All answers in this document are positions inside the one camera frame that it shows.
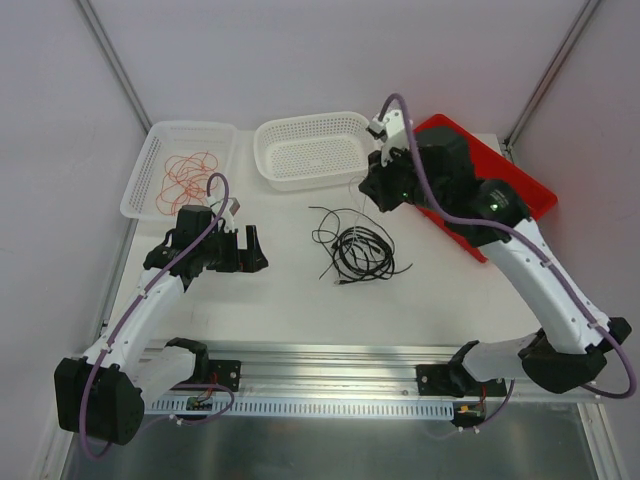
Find orange wire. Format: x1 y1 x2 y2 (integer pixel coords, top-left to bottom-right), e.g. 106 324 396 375
162 152 214 201
154 159 211 216
152 149 221 216

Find black and orange cables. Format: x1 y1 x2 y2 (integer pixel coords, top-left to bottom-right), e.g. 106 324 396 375
308 205 415 287

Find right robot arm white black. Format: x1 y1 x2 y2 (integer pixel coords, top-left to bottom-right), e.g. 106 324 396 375
359 122 631 397

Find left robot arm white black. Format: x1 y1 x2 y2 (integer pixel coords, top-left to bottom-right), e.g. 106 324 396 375
54 206 269 445

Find red plastic tray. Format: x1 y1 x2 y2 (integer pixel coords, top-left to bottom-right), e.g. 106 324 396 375
412 113 559 264

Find clear white rectangular basket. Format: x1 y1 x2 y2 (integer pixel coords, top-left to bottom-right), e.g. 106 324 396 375
120 120 238 222

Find white perforated rounded basket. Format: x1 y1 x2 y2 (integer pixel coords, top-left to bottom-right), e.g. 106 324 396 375
253 111 378 192

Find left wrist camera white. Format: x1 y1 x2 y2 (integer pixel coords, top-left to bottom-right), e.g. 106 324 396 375
206 195 240 233

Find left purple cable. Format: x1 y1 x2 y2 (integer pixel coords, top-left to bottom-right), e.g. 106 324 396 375
79 173 231 460

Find aluminium mounting rail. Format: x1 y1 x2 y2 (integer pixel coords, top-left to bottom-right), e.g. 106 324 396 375
63 340 596 399

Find white slotted cable duct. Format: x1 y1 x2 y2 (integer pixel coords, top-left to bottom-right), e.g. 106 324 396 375
147 394 454 421

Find right aluminium frame post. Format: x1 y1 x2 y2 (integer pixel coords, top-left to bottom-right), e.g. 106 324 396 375
502 0 605 158

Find aluminium frame post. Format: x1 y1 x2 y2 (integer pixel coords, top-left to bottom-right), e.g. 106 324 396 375
502 0 605 158
73 0 152 133

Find left aluminium frame post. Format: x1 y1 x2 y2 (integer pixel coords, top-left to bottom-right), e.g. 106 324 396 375
73 0 152 133

